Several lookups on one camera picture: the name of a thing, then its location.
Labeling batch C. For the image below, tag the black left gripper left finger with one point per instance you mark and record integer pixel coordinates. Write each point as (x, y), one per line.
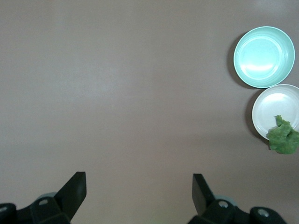
(70, 198)

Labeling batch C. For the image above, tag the green lettuce leaf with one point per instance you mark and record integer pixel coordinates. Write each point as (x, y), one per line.
(283, 140)

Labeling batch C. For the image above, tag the brown table cover sheet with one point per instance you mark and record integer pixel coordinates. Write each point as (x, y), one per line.
(116, 93)

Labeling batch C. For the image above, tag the mint green plate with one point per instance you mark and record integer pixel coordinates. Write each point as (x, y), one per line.
(264, 57)

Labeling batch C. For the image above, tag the pink beige plate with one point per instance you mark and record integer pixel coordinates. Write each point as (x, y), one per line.
(273, 105)

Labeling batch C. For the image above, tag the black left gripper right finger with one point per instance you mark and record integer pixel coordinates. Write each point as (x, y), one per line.
(203, 198)

